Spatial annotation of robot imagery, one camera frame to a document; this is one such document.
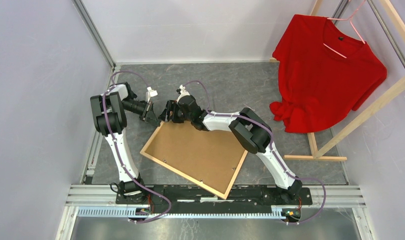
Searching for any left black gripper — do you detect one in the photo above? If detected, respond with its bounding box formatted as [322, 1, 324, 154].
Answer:
[122, 98, 161, 128]

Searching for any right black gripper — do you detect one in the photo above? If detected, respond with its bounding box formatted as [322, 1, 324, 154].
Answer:
[157, 100, 192, 124]

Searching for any brown backing board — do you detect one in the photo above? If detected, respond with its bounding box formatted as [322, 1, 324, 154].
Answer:
[145, 125, 245, 196]

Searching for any wooden picture frame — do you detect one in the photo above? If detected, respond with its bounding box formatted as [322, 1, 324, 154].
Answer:
[140, 121, 249, 200]

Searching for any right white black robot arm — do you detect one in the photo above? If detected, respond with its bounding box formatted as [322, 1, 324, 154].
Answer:
[158, 95, 302, 204]

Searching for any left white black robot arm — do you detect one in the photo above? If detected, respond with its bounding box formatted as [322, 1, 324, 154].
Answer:
[90, 82, 160, 204]

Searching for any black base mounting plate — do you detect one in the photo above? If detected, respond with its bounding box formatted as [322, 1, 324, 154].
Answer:
[110, 183, 313, 215]

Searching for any red t-shirt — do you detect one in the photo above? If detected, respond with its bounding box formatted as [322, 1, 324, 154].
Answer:
[270, 14, 387, 134]

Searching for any pink clothes hanger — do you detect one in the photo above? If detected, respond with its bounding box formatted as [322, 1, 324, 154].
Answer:
[322, 0, 367, 60]

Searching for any wooden clothes rack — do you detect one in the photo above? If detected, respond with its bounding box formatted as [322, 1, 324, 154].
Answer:
[284, 0, 405, 162]

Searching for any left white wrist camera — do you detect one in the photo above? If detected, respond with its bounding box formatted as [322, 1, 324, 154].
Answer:
[145, 86, 158, 102]

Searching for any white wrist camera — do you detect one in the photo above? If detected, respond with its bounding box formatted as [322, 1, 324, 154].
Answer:
[145, 86, 158, 102]
[176, 84, 190, 102]

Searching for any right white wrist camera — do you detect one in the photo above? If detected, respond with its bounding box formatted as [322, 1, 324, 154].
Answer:
[176, 84, 190, 102]

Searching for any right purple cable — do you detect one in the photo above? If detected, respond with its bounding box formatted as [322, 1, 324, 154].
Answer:
[184, 80, 327, 226]

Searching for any aluminium rail frame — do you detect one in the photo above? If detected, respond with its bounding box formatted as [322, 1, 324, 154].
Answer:
[56, 184, 375, 240]

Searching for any metal corner post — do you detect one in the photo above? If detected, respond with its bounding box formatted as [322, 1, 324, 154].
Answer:
[72, 0, 116, 69]

